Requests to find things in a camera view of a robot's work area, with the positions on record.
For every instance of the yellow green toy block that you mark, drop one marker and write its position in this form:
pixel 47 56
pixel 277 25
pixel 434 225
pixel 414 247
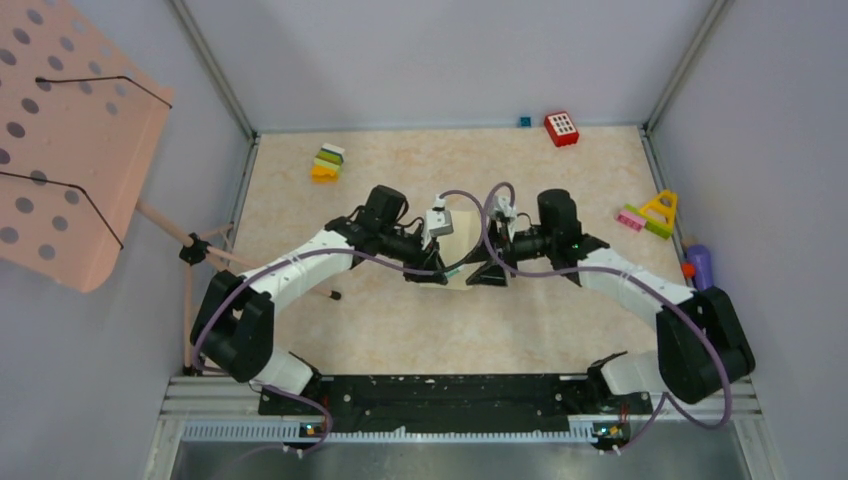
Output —
pixel 660 214

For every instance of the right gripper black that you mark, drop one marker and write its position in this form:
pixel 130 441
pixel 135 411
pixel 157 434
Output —
pixel 491 273

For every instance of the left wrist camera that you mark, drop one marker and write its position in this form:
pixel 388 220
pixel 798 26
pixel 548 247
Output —
pixel 438 220

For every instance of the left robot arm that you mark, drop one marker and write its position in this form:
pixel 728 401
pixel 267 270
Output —
pixel 235 326

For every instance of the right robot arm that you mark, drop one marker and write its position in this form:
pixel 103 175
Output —
pixel 701 346

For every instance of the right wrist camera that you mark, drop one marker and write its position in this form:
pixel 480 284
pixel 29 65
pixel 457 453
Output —
pixel 503 210

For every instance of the stacked colourful toy blocks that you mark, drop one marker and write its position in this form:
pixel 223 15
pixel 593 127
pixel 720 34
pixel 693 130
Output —
pixel 327 164

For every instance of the pink small block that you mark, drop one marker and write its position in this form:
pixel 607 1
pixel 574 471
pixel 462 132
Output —
pixel 631 219

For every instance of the yellow envelope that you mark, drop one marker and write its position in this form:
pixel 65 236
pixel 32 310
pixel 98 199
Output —
pixel 466 234

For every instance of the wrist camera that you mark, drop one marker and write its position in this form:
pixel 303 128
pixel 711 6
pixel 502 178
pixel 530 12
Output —
pixel 438 220
pixel 503 210

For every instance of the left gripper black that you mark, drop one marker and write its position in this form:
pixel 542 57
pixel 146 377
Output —
pixel 418 262

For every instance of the pink perforated music stand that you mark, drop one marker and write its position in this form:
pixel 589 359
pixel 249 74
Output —
pixel 80 127

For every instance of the glue stick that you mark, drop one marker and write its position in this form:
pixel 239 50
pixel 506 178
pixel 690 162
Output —
pixel 453 272

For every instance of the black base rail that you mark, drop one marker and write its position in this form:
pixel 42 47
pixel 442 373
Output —
pixel 437 409

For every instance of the red toy block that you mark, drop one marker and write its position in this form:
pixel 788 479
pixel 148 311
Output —
pixel 561 129

